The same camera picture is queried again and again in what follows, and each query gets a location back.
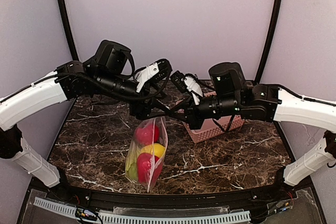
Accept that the black right frame post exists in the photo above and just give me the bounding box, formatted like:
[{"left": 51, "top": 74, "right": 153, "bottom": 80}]
[{"left": 254, "top": 0, "right": 282, "bottom": 83}]

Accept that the clear zip top bag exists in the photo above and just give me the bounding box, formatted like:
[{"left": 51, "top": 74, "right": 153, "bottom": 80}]
[{"left": 125, "top": 117, "right": 169, "bottom": 192}]

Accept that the black frame post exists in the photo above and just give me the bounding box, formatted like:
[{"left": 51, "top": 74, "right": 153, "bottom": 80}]
[
  {"left": 57, "top": 0, "right": 79, "bottom": 60},
  {"left": 254, "top": 0, "right": 282, "bottom": 83}
]

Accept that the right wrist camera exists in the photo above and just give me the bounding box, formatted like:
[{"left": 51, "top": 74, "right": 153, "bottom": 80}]
[{"left": 170, "top": 71, "right": 204, "bottom": 105}]

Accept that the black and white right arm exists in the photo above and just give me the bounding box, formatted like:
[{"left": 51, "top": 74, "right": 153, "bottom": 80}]
[{"left": 169, "top": 62, "right": 335, "bottom": 186}]

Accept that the red toy bell pepper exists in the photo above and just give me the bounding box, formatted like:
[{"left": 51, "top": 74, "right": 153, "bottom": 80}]
[{"left": 137, "top": 153, "right": 163, "bottom": 187}]

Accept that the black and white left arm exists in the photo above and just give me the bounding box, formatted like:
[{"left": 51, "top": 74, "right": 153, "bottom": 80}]
[{"left": 1, "top": 40, "right": 172, "bottom": 188}]

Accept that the black left frame post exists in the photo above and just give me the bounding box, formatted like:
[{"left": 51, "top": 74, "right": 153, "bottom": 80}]
[{"left": 57, "top": 0, "right": 79, "bottom": 60}]

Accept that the white slotted cable duct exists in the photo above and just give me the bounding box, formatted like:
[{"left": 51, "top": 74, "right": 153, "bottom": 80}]
[{"left": 34, "top": 197, "right": 251, "bottom": 224}]

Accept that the black curved front rail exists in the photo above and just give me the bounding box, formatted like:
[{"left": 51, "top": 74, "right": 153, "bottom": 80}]
[{"left": 23, "top": 174, "right": 316, "bottom": 216}]

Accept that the yellow toy lemon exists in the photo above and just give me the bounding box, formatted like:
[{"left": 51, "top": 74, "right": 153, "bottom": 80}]
[{"left": 140, "top": 143, "right": 166, "bottom": 158}]

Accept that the green toy chayote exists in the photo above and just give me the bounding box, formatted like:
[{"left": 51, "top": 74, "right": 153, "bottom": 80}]
[{"left": 125, "top": 163, "right": 138, "bottom": 183}]

